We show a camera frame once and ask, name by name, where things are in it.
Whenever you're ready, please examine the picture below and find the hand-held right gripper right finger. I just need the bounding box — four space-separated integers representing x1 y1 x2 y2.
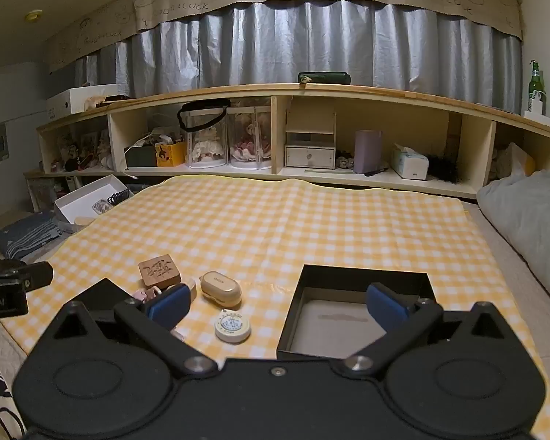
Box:
341 283 509 373

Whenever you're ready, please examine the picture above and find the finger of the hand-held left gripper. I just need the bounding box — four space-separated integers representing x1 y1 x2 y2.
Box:
0 260 54 291

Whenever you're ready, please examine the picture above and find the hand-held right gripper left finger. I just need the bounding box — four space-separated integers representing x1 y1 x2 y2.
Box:
50 284 217 375

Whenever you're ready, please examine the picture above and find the patterned card packet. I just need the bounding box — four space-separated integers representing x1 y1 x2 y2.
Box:
138 253 182 290

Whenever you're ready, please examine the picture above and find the beige earbud case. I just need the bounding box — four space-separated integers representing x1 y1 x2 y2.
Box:
199 271 243 309

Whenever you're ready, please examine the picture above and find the black box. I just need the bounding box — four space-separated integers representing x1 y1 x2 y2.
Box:
276 264 436 362

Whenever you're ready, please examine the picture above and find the black wallet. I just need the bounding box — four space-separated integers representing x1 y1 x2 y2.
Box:
76 277 138 312

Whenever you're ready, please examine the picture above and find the small pink toy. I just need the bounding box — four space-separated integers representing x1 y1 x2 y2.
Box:
133 285 163 303

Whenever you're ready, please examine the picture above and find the blue striped folded cloth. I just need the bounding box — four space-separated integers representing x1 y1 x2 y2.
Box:
0 211 72 262

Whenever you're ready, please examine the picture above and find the white open box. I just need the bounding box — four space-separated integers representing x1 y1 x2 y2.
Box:
54 175 136 227

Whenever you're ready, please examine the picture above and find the yellow checkered mat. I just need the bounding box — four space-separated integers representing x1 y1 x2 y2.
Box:
0 174 550 440

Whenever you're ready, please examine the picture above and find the cluster of small dolls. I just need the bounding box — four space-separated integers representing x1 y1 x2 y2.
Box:
50 131 111 173

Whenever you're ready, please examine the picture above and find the tissue box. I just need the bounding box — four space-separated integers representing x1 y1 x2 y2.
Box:
391 143 429 180

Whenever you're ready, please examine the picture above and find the dark green box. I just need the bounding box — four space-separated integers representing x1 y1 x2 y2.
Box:
125 146 159 169

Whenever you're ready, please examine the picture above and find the black furry item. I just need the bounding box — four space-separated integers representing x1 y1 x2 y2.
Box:
427 155 473 184

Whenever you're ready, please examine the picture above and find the yellow box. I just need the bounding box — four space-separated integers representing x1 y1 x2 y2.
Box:
155 141 187 167

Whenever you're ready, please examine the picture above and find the purple container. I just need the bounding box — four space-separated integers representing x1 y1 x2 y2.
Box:
354 129 384 174

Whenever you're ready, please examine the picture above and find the grey pillow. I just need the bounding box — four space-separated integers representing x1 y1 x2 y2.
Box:
477 175 550 303

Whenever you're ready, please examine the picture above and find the white drawer box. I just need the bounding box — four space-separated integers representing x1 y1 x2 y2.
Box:
284 98 337 169

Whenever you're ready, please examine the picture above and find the white cardboard box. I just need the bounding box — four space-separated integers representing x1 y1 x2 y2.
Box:
46 84 120 120

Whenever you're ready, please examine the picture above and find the long wooden shelf unit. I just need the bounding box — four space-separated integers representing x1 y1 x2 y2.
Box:
23 83 550 200

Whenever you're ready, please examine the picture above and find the white plastic bag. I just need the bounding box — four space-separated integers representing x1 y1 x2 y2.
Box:
492 142 535 180

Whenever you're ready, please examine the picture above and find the dark green case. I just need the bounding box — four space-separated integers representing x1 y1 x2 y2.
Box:
298 72 351 85

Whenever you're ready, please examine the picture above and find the green glass bottle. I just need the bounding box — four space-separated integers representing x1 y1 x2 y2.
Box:
528 60 545 113

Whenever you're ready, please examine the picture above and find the grey curtain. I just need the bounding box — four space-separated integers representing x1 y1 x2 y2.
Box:
50 0 523 115

